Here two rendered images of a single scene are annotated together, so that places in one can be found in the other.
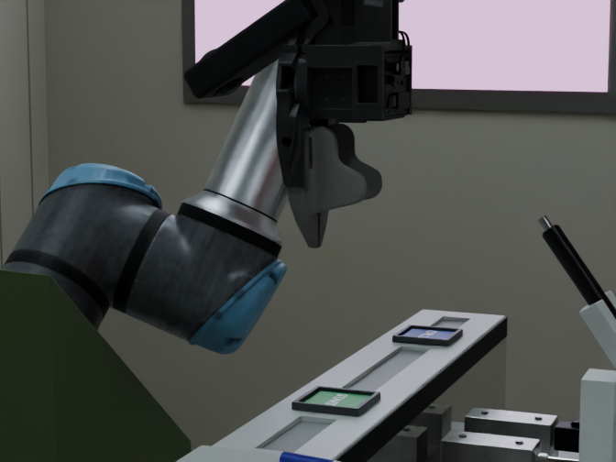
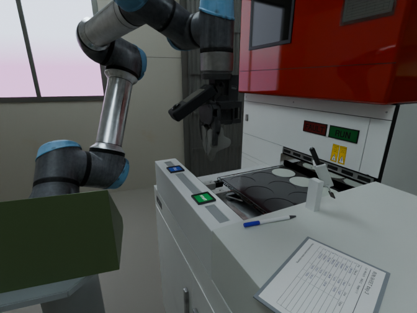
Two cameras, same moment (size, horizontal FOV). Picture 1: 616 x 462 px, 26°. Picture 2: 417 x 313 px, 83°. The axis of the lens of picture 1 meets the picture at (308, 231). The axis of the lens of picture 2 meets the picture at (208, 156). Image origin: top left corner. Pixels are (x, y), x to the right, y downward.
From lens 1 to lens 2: 74 cm
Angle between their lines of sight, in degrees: 47
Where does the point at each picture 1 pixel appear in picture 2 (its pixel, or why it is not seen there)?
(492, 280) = (81, 141)
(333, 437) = (226, 210)
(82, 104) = not seen: outside the picture
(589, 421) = (318, 190)
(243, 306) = (125, 174)
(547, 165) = (91, 113)
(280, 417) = (201, 209)
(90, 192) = (63, 151)
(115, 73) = not seen: outside the picture
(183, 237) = (100, 158)
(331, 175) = (222, 140)
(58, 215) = (54, 161)
